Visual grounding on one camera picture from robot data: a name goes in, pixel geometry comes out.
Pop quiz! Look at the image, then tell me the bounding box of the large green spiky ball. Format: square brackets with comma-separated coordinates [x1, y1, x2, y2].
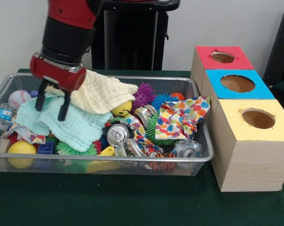
[146, 113, 176, 146]

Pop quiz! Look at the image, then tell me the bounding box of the white baseball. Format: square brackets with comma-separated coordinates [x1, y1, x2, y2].
[8, 90, 32, 109]

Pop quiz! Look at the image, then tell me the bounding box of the polka dot colourful cloth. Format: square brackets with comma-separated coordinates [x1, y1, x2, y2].
[154, 96, 211, 141]

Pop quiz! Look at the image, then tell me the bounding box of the blue spiky ball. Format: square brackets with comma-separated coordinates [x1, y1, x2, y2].
[151, 93, 178, 110]

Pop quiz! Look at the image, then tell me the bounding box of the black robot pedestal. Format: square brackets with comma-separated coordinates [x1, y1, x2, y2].
[85, 0, 181, 71]

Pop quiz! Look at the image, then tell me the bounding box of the red ball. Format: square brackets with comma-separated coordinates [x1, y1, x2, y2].
[170, 92, 186, 101]

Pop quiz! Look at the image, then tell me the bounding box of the yellow smiley ball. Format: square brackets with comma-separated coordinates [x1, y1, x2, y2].
[110, 100, 133, 119]

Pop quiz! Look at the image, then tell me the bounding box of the silver can with dark rim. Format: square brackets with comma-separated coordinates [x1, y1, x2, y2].
[106, 124, 130, 147]

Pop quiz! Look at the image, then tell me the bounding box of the clear shallow mesh bin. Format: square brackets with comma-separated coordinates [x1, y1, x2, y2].
[0, 73, 215, 177]

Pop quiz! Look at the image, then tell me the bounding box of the wooden box with three holes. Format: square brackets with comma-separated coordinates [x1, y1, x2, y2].
[190, 46, 284, 193]

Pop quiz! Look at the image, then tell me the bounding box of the plain yellow ball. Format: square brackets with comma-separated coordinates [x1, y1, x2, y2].
[8, 141, 38, 169]

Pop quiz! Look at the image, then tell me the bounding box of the black chair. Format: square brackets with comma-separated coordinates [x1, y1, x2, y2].
[264, 5, 284, 92]

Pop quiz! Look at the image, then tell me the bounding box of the mint green cloth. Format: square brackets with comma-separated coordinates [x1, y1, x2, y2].
[16, 92, 114, 153]

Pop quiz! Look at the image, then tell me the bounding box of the orange tiger toy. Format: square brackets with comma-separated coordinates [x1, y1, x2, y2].
[149, 152, 178, 172]

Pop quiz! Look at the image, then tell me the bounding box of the cream yellow cloth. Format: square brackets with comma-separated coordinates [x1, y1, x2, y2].
[45, 70, 139, 115]

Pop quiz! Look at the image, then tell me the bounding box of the purple spiky ball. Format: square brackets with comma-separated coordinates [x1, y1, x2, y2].
[131, 83, 156, 112]

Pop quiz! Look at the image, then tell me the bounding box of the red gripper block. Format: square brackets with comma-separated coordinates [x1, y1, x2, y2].
[30, 52, 87, 122]

